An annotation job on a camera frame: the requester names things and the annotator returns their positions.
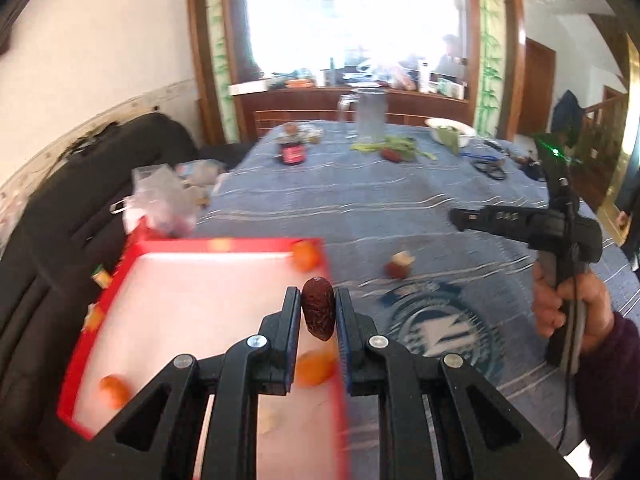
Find red jar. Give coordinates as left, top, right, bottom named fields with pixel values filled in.
left=280, top=137, right=307, bottom=167

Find printed plastic packet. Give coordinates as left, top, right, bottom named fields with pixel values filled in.
left=175, top=159, right=223, bottom=191

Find small black object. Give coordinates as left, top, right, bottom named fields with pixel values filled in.
left=517, top=157, right=548, bottom=181

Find black scissors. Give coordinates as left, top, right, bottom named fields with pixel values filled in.
left=470, top=159, right=507, bottom=182

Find clear plastic bag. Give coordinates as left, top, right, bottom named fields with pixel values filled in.
left=111, top=164, right=200, bottom=238

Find red cardboard box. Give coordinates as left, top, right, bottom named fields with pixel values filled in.
left=56, top=237, right=351, bottom=480

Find bamboo painted window frame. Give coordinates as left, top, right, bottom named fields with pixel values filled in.
left=187, top=0, right=526, bottom=143

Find clear glass pitcher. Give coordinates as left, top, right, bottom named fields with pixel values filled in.
left=336, top=88, right=390, bottom=143

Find wooden chair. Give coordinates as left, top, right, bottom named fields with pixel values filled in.
left=255, top=109, right=331, bottom=135

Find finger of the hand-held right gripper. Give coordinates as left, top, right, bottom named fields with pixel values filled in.
left=448, top=206, right=531, bottom=242

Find dish of white pieces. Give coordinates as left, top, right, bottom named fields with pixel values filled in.
left=282, top=121, right=325, bottom=145

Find black sofa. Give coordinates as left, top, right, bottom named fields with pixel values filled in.
left=0, top=112, right=251, bottom=480

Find small orange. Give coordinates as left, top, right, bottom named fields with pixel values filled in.
left=294, top=349, right=337, bottom=387
left=98, top=374, right=132, bottom=409

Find green leafy vegetables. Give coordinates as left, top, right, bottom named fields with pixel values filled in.
left=350, top=135, right=436, bottom=161

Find wooden door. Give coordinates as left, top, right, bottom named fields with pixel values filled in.
left=517, top=37, right=557, bottom=136

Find wooden stair railing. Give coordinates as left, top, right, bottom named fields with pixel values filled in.
left=570, top=85, right=631, bottom=211

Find black cable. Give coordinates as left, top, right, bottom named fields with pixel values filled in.
left=555, top=175, right=583, bottom=453

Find large mandarin orange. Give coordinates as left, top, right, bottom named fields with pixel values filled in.
left=291, top=240, right=322, bottom=274

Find white bowl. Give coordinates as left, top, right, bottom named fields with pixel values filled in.
left=425, top=117, right=477, bottom=148

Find plastic bag with red contents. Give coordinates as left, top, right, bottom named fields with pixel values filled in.
left=392, top=65, right=416, bottom=92

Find wooden sideboard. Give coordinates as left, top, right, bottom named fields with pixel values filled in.
left=235, top=85, right=471, bottom=128

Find green leaf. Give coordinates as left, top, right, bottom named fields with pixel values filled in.
left=435, top=127, right=463, bottom=153

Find hanging dark jacket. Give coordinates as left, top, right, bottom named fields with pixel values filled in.
left=552, top=90, right=583, bottom=148

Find person's right forearm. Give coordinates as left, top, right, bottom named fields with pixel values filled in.
left=572, top=312, right=640, bottom=480

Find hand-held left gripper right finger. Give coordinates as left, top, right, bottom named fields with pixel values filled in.
left=334, top=286, right=576, bottom=480

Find blue plaid tablecloth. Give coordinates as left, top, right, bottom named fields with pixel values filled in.
left=192, top=120, right=633, bottom=461

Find person's right hand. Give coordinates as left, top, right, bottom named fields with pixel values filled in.
left=531, top=260, right=616, bottom=356

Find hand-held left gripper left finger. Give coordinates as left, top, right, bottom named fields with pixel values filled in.
left=57, top=286, right=303, bottom=480

